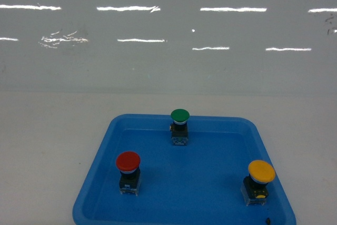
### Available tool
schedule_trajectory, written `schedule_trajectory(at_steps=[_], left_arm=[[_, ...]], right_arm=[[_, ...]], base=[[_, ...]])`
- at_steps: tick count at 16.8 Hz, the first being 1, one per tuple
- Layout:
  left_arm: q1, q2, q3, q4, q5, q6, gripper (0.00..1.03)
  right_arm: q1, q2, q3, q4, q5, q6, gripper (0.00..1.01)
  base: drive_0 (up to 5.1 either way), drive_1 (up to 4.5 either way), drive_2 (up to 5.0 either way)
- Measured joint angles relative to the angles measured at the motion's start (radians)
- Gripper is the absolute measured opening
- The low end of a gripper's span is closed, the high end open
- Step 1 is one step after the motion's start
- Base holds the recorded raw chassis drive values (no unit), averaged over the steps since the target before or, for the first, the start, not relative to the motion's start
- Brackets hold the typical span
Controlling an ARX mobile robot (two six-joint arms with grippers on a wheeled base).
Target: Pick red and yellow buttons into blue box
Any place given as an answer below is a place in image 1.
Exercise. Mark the yellow mushroom push button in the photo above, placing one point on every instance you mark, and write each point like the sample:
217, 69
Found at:
254, 185

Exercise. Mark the green mushroom push button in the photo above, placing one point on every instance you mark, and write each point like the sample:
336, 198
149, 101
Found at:
178, 127

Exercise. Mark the blue plastic tray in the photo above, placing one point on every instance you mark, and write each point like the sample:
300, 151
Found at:
199, 183

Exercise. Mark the red mushroom push button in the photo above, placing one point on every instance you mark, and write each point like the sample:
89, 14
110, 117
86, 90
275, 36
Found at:
128, 163

